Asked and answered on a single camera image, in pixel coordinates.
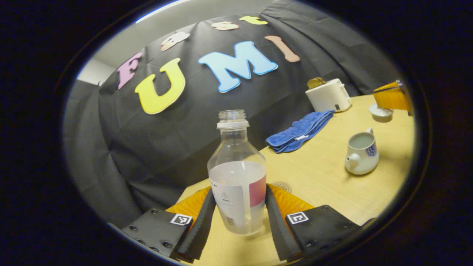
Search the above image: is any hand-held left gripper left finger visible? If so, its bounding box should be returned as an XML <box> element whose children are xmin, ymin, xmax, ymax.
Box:
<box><xmin>121</xmin><ymin>187</ymin><xmax>217</xmax><ymax>263</ymax></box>

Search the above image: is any clear plastic water bottle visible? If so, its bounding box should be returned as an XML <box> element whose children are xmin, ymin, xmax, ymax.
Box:
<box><xmin>207</xmin><ymin>109</ymin><xmax>267</xmax><ymax>236</ymax></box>

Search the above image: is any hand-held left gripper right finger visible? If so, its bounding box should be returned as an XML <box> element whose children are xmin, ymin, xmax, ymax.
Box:
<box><xmin>265</xmin><ymin>184</ymin><xmax>363</xmax><ymax>263</ymax></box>

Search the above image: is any white toaster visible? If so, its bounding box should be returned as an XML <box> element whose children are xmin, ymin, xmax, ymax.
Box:
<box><xmin>305</xmin><ymin>78</ymin><xmax>352</xmax><ymax>113</ymax></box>

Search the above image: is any black backdrop cloth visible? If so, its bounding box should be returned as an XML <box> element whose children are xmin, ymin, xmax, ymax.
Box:
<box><xmin>63</xmin><ymin>2</ymin><xmax>403</xmax><ymax>229</ymax></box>

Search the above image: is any white blue-patterned teacup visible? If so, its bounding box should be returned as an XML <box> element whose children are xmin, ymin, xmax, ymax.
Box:
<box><xmin>345</xmin><ymin>127</ymin><xmax>380</xmax><ymax>175</ymax></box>

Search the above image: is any folded blue towel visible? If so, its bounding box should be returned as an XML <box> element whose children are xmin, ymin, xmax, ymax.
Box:
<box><xmin>265</xmin><ymin>110</ymin><xmax>335</xmax><ymax>154</ymax></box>

